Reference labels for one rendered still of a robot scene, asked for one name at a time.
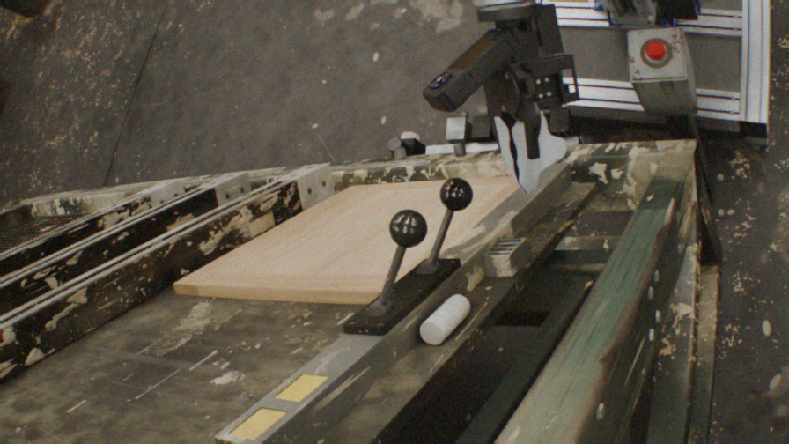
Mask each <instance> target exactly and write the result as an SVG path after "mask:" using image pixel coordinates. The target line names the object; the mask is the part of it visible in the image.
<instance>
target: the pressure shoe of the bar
mask: <svg viewBox="0 0 789 444"><path fill-rule="evenodd" d="M274 225H275V220H274V217H273V212H270V213H268V214H266V215H264V216H262V217H260V218H258V219H257V220H255V221H253V222H251V223H249V224H248V227H249V231H250V235H251V239H252V238H254V237H255V236H256V235H258V234H260V233H263V232H264V231H266V230H268V229H270V228H271V227H273V226H274Z"/></svg>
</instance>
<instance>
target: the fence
mask: <svg viewBox="0 0 789 444"><path fill-rule="evenodd" d="M571 184H572V177H571V165H570V163H556V164H552V165H550V166H548V167H547V168H545V169H544V170H542V171H541V172H540V174H539V181H538V185H537V189H536V191H535V195H534V196H526V195H525V194H524V193H523V191H522V190H521V189H520V188H517V189H516V190H515V191H514V192H513V193H511V195H509V196H508V197H507V198H506V199H505V200H504V201H503V202H502V203H500V204H499V205H498V206H497V207H496V208H495V209H493V210H492V211H491V212H490V213H489V214H487V215H486V216H485V217H484V218H483V219H481V220H480V221H479V222H478V223H477V224H475V225H474V226H473V227H472V228H471V229H469V230H468V231H467V232H466V233H464V234H463V235H462V236H461V237H460V238H459V239H458V240H457V241H456V242H455V243H453V244H452V245H451V246H450V247H449V248H447V249H446V250H445V251H444V252H443V253H441V254H440V255H439V256H438V259H443V258H459V259H460V260H461V267H460V268H459V269H458V270H456V271H455V272H454V273H453V274H452V275H451V276H450V277H449V278H448V279H447V280H445V281H444V282H443V283H442V284H441V285H440V286H439V287H438V288H437V289H436V290H434V291H433V292H432V293H431V294H430V295H429V296H428V297H427V298H426V299H424V300H423V301H422V302H421V303H420V304H419V305H418V306H417V307H415V308H414V309H413V310H412V311H411V312H410V313H409V314H407V315H406V316H405V317H404V318H403V319H402V320H401V321H400V322H398V323H397V324H396V325H395V326H394V327H393V328H392V329H391V330H389V331H388V333H387V334H386V335H384V336H373V335H358V334H345V333H344V334H343V335H342V336H340V337H339V338H338V339H336V340H335V342H334V343H332V344H331V345H330V346H328V347H327V348H326V349H325V350H323V351H322V352H321V353H320V354H318V355H317V356H316V357H315V358H313V359H312V360H311V361H309V362H308V363H307V364H306V365H304V366H303V367H302V368H300V369H299V370H298V371H297V372H296V373H295V374H294V375H292V376H291V377H290V378H288V379H287V380H286V381H284V382H283V383H282V384H281V385H279V386H278V387H277V388H275V389H274V390H273V391H272V392H270V393H269V394H268V395H267V396H265V397H264V398H263V399H262V400H261V401H260V402H258V403H257V404H256V405H254V406H253V407H252V408H251V409H249V410H248V411H246V412H245V413H244V414H243V415H241V416H240V417H239V418H237V419H236V420H235V421H234V422H232V423H231V424H230V425H229V426H227V427H226V428H225V429H224V430H223V431H221V432H220V433H219V434H217V435H216V436H215V437H214V439H215V442H216V443H217V444H314V443H315V442H316V441H317V440H318V439H319V438H320V437H321V436H322V435H323V434H324V433H325V432H326V431H327V430H328V429H329V428H330V427H331V426H332V425H333V424H334V423H336V422H337V421H338V420H339V419H340V418H341V417H342V416H343V415H344V414H345V413H346V412H347V411H348V410H350V409H351V408H352V407H353V406H354V405H355V404H356V403H357V402H358V401H359V400H360V399H361V398H362V397H363V396H364V395H366V394H367V393H368V392H369V391H370V390H371V389H372V388H373V387H374V386H375V385H376V384H377V383H378V382H379V381H380V380H381V379H382V378H383V377H384V376H386V375H387V374H388V373H389V372H390V371H391V370H392V369H393V368H394V367H395V366H396V365H397V364H398V363H399V362H400V361H401V360H402V359H403V358H404V357H405V356H406V355H407V354H408V353H409V352H410V351H411V350H412V349H413V348H414V347H415V346H416V345H418V344H419V343H420V342H421V341H422V340H423V339H422V337H421V334H420V327H421V325H422V324H423V323H424V322H425V321H426V320H427V319H428V318H429V317H430V316H431V315H432V314H433V313H434V312H435V311H436V310H437V309H438V308H439V307H441V306H442V305H443V304H444V303H445V302H446V301H447V300H448V299H449V298H451V297H452V296H454V295H461V296H463V297H466V295H467V294H468V293H469V292H470V291H471V290H472V289H473V288H474V287H475V286H476V285H477V284H478V283H479V282H480V281H481V280H482V279H483V278H484V271H483V255H484V254H485V253H486V252H487V251H488V250H489V249H490V248H491V247H492V246H493V245H494V244H495V243H496V242H497V241H498V240H499V239H521V238H522V237H523V236H524V235H525V234H526V233H527V232H528V230H529V229H530V228H531V227H532V226H533V225H534V224H535V223H536V222H537V221H538V220H539V219H540V218H541V216H542V215H543V214H544V213H545V212H546V211H547V210H548V209H549V208H550V207H551V206H552V204H553V203H554V202H555V201H556V200H557V199H558V198H559V197H560V196H561V195H562V194H563V193H564V192H565V191H566V190H567V189H568V188H569V187H570V186H571ZM303 374H307V375H315V376H323V377H328V378H327V379H326V380H325V381H324V382H323V383H322V384H320V385H319V386H318V387H317V388H316V389H314V390H313V391H312V392H311V393H310V394H308V395H307V396H306V397H305V398H304V399H302V400H301V401H300V402H297V401H292V400H285V399H280V398H275V397H276V396H278V395H279V394H280V393H281V392H282V391H284V390H285V389H286V388H288V387H289V386H290V385H291V384H292V383H293V382H295V381H296V380H297V379H298V378H299V377H301V376H302V375H303ZM260 409H267V410H273V411H281V412H286V413H285V414H284V415H283V416H282V417H281V418H280V419H279V420H278V421H277V422H275V423H274V424H273V425H272V426H270V427H269V428H268V429H267V430H266V431H265V432H263V433H262V434H261V435H260V436H258V437H257V438H256V439H255V440H252V439H248V438H243V437H240V436H236V435H231V434H230V433H231V432H232V431H234V430H235V429H236V428H237V427H239V426H240V425H241V424H243V423H244V422H245V421H246V420H248V419H249V418H250V417H252V416H253V415H254V414H255V413H256V412H257V411H258V410H260Z"/></svg>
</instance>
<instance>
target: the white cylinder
mask: <svg viewBox="0 0 789 444"><path fill-rule="evenodd" d="M469 311H470V304H469V302H468V300H467V299H466V298H465V297H463V296H461V295H454V296H452V297H451V298H449V299H448V300H447V301H446V302H445V303H444V304H443V305H442V306H441V307H439V308H438V309H437V310H436V311H435V312H434V313H433V314H432V315H431V316H430V317H429V318H428V319H427V320H426V321H425V322H424V323H423V324H422V325H421V327H420V334H421V337H422V339H423V340H424V341H425V342H426V343H428V344H432V345H438V344H441V343H442V342H443V341H444V340H445V339H446V338H447V337H448V336H449V335H450V334H451V333H452V332H453V331H454V330H455V328H456V327H457V326H458V325H459V324H460V323H461V322H462V321H463V320H464V319H465V318H466V317H467V315H468V313H469Z"/></svg>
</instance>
